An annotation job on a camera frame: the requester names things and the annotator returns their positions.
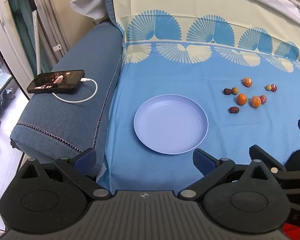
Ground red fruit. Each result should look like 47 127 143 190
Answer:
259 95 267 105
270 84 277 92

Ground white charging cable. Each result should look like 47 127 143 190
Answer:
52 77 99 104

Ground black smartphone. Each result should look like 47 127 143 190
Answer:
27 70 85 94

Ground bare orange tangerine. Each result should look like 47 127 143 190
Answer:
236 94 248 106

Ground blue fan-pattern sofa cover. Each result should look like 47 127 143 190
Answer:
100 0 300 191

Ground light purple plastic plate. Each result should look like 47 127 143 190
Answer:
133 94 209 155

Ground dark red jujube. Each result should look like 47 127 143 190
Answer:
229 106 240 114
223 88 232 95

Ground blue denim sofa armrest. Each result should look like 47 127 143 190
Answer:
10 22 123 177

